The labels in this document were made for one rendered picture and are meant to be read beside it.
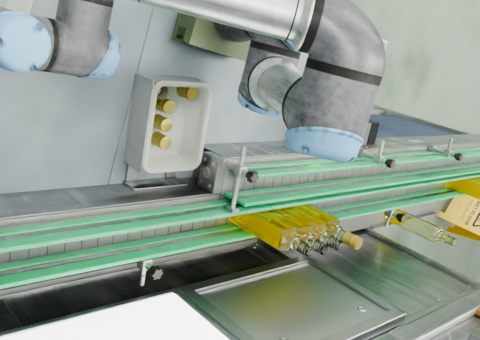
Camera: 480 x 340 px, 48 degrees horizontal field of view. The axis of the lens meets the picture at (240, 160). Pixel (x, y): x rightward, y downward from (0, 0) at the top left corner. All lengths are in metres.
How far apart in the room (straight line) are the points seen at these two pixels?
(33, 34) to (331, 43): 0.40
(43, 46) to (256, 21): 0.29
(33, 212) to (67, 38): 0.48
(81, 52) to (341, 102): 0.37
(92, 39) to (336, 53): 0.35
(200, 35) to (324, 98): 0.58
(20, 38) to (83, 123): 0.56
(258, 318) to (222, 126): 0.55
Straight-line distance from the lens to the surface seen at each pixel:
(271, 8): 0.79
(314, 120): 0.80
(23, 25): 0.76
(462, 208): 4.72
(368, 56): 0.80
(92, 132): 1.31
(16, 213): 1.17
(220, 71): 1.48
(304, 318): 1.32
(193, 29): 1.31
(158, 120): 1.33
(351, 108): 0.80
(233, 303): 1.30
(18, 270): 1.16
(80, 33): 0.81
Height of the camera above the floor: 1.86
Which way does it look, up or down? 44 degrees down
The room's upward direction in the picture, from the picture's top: 116 degrees clockwise
